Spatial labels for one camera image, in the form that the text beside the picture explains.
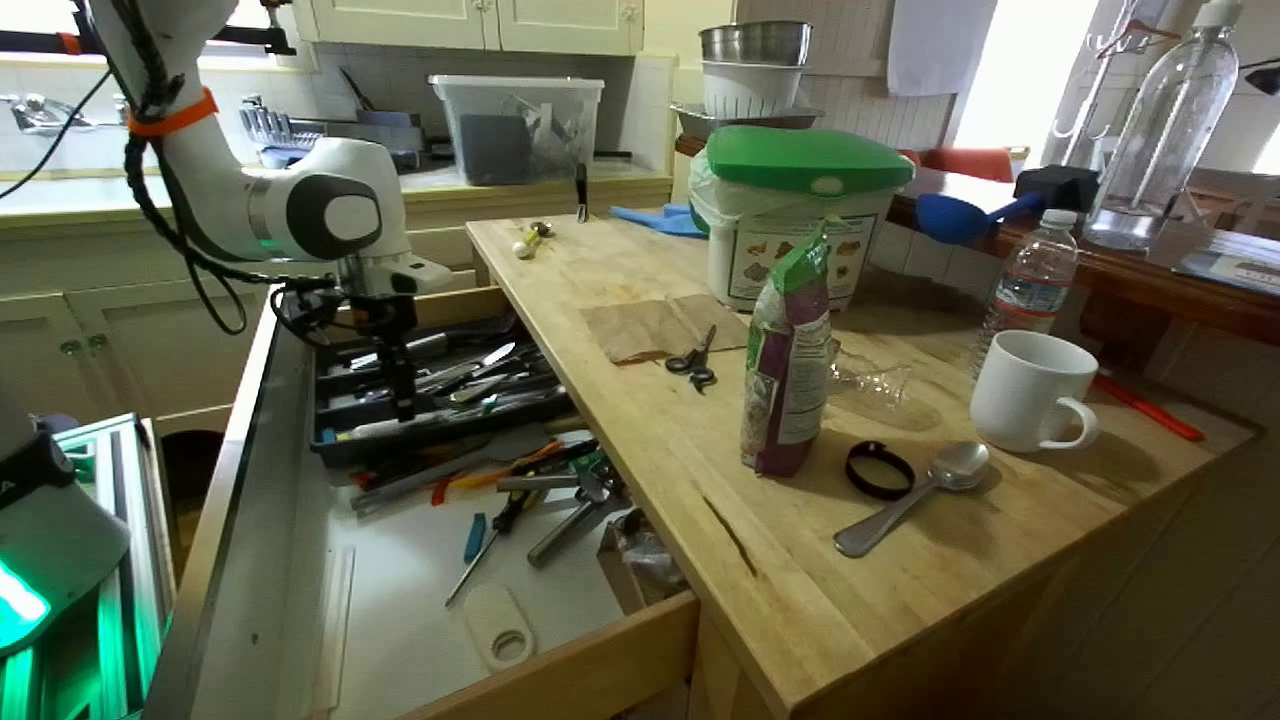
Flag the white mug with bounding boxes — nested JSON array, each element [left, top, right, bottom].
[[966, 326, 1101, 452]]

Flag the white bucket green lid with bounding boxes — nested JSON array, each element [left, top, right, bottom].
[[686, 125, 914, 309]]

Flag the metal bowl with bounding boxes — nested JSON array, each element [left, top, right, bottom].
[[696, 18, 813, 64]]

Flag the small black scissors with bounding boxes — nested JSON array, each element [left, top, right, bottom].
[[664, 324, 714, 391]]

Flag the green lidded snack bag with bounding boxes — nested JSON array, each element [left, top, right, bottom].
[[740, 235, 833, 477]]

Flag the blue cloth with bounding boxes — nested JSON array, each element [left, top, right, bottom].
[[607, 204, 709, 240]]

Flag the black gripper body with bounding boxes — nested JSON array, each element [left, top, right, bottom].
[[310, 291, 415, 342]]

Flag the yellow handled ice cream scoop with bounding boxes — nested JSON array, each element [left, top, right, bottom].
[[510, 218, 555, 260]]

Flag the metal spoon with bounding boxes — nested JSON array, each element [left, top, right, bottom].
[[833, 438, 992, 558]]

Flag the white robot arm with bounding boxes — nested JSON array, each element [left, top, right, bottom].
[[88, 0, 448, 421]]

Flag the open wooden drawer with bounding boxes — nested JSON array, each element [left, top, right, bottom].
[[145, 321, 696, 720]]

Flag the clear plastic storage bin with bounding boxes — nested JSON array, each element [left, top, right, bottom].
[[428, 76, 602, 183]]

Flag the blue handled screwdriver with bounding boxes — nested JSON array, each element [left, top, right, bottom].
[[462, 512, 486, 562]]

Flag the brown paper sheet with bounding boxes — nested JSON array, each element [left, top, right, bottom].
[[583, 294, 749, 362]]

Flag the black cutlery tray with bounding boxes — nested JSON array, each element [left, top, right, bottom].
[[310, 314, 571, 468]]

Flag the black ring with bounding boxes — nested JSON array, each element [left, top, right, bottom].
[[840, 435, 921, 502]]

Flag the small clear plastic bottle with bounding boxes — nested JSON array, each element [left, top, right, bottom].
[[982, 207, 1080, 337]]

